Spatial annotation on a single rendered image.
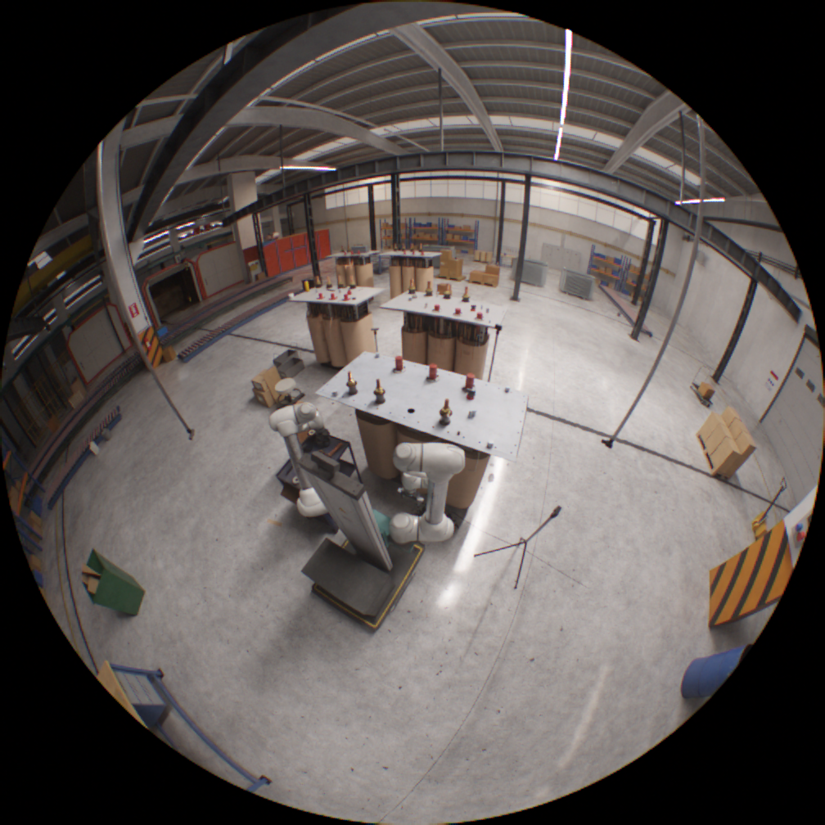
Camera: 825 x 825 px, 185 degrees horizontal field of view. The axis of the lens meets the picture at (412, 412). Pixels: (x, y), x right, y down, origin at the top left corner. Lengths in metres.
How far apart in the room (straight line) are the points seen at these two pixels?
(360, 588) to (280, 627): 1.37
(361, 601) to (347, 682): 1.20
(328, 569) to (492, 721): 2.16
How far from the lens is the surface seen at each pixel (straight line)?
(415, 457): 1.09
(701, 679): 4.40
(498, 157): 9.54
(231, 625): 3.32
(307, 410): 1.61
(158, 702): 3.94
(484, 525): 2.94
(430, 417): 1.86
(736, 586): 4.80
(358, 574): 1.89
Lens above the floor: 2.65
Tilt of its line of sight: 43 degrees down
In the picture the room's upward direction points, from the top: 1 degrees counter-clockwise
